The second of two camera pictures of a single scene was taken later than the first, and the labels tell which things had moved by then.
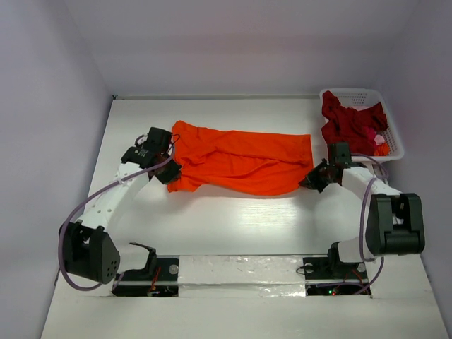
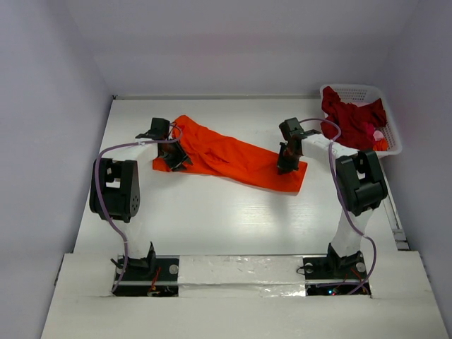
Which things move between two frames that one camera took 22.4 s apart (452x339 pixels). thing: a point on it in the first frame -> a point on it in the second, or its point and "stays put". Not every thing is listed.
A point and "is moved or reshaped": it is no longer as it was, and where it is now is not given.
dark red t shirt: [357, 128] stays put
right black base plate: [330, 276] stays put
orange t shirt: [238, 162] is moved or reshaped
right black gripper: [316, 179] -> [287, 160]
